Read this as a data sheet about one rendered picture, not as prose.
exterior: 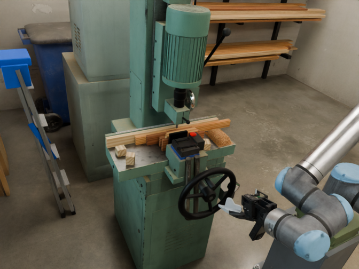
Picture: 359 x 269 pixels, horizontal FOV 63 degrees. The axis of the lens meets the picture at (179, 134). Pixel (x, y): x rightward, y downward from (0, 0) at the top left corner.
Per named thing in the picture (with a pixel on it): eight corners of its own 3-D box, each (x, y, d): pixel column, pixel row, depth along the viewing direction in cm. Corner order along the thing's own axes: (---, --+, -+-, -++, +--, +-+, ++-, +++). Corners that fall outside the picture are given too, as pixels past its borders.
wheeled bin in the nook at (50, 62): (41, 137, 288) (22, 37, 236) (33, 111, 326) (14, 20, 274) (106, 124, 318) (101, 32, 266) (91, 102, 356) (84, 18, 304)
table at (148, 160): (125, 198, 118) (125, 187, 115) (104, 154, 140) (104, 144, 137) (245, 165, 144) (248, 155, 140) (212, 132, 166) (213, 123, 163)
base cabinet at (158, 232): (141, 283, 176) (144, 197, 137) (113, 213, 218) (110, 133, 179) (205, 256, 195) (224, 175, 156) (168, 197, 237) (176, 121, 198)
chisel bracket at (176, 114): (175, 128, 139) (177, 112, 134) (163, 113, 149) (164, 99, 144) (189, 125, 142) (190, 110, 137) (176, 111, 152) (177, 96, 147)
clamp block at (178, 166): (177, 179, 126) (178, 162, 121) (164, 160, 136) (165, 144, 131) (206, 171, 133) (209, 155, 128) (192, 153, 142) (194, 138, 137)
